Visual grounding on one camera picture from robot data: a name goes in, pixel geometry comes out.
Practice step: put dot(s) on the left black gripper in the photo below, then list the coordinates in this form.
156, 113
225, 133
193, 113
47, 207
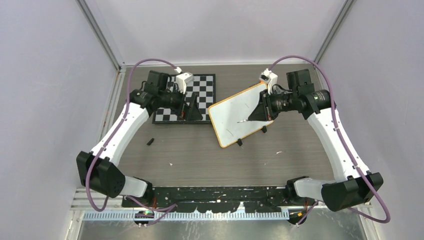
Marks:
191, 112

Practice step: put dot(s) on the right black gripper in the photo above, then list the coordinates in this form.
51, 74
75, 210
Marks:
264, 110

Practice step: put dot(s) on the yellow framed whiteboard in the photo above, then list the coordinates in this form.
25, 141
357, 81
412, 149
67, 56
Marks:
225, 114

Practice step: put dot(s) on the black white checkerboard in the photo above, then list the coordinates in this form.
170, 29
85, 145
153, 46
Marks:
204, 87

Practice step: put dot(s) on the black marker cap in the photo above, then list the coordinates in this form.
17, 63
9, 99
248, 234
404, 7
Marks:
150, 141

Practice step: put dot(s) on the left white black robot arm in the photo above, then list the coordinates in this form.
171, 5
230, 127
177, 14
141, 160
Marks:
98, 168

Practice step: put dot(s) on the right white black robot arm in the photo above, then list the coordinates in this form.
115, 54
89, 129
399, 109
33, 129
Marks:
352, 179

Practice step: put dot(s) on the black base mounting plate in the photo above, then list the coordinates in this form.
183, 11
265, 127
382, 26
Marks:
224, 199

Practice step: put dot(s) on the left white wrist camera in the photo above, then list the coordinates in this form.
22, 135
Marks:
182, 80

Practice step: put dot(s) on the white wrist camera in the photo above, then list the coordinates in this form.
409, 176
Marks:
182, 80
269, 78

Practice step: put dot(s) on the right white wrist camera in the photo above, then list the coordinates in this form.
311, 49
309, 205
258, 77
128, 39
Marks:
269, 78

